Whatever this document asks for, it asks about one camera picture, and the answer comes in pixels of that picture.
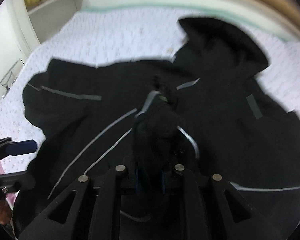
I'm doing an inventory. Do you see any black hooded jacket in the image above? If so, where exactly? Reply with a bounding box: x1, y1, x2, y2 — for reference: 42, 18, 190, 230
13, 17, 300, 239

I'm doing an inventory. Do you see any person's left hand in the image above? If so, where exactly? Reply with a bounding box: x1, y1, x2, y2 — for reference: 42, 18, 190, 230
0, 199, 12, 225

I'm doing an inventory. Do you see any white corner bookshelf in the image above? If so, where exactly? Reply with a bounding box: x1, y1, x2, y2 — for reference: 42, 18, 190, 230
24, 0, 83, 43

